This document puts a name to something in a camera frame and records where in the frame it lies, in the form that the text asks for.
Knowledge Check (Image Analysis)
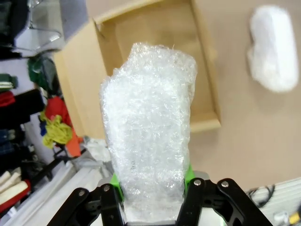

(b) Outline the thin black cable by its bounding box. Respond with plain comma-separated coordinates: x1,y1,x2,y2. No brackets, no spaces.
246,185,276,201

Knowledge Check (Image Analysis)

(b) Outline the dark green bag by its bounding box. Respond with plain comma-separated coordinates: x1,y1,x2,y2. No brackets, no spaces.
27,57,57,95

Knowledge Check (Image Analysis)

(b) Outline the yellow green cloth bundle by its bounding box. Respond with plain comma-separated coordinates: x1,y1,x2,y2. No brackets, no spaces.
42,115,72,149

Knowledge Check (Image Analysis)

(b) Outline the red cloth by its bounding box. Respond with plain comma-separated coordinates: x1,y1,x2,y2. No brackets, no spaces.
46,95,71,125

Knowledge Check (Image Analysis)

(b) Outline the orange cloth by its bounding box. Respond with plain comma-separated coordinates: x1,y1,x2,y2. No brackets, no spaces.
65,128,82,158

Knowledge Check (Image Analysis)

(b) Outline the white crumpled cloth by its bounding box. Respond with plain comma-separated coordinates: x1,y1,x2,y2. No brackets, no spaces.
82,136,111,165

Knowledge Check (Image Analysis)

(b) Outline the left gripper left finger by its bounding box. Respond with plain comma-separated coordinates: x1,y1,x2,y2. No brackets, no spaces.
48,173,125,226

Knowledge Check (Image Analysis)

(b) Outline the bulky bubble-wrapped clock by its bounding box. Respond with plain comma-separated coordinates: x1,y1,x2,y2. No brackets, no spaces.
246,6,299,94

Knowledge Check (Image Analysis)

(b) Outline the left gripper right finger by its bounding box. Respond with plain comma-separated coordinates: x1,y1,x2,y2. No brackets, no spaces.
176,164,269,226

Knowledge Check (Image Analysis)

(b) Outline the white ribbed base panel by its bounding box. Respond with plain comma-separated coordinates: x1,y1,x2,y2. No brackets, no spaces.
244,178,301,226

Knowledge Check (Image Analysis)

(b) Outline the brown cardboard box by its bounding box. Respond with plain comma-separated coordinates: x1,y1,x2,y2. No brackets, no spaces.
53,0,222,142

